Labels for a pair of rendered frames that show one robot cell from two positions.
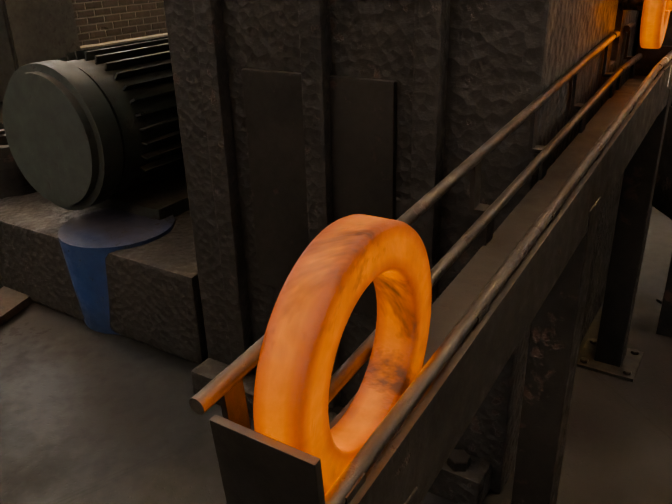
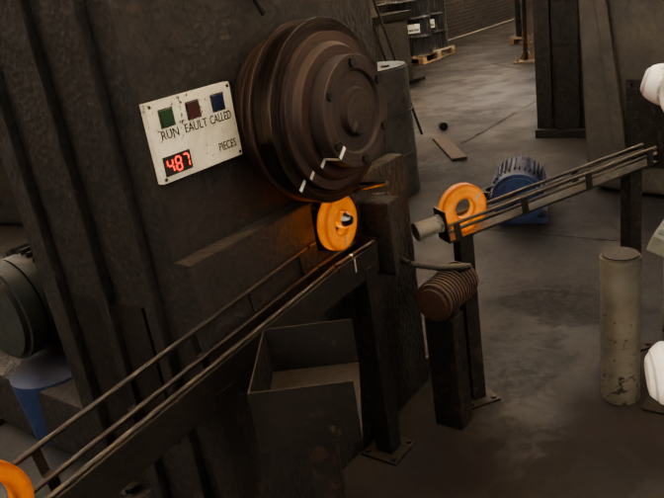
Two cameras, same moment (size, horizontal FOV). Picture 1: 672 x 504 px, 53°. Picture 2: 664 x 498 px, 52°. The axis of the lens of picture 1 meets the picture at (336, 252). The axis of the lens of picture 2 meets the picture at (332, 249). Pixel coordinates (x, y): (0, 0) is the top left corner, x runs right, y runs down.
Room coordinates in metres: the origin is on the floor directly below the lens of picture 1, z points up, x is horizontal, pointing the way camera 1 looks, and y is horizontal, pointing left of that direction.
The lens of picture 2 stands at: (-0.51, -0.78, 1.41)
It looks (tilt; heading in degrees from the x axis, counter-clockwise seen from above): 21 degrees down; 7
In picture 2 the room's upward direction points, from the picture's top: 9 degrees counter-clockwise
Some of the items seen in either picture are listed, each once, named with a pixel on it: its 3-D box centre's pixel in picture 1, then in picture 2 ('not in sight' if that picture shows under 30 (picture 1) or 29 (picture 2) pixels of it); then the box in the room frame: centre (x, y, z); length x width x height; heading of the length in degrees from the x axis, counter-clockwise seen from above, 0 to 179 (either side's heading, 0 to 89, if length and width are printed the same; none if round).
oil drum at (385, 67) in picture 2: not in sight; (372, 131); (4.23, -0.64, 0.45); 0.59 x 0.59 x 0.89
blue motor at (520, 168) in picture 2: not in sight; (519, 188); (3.40, -1.47, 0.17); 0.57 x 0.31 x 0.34; 167
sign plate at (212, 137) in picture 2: not in sight; (195, 130); (1.06, -0.33, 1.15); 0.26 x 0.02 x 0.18; 147
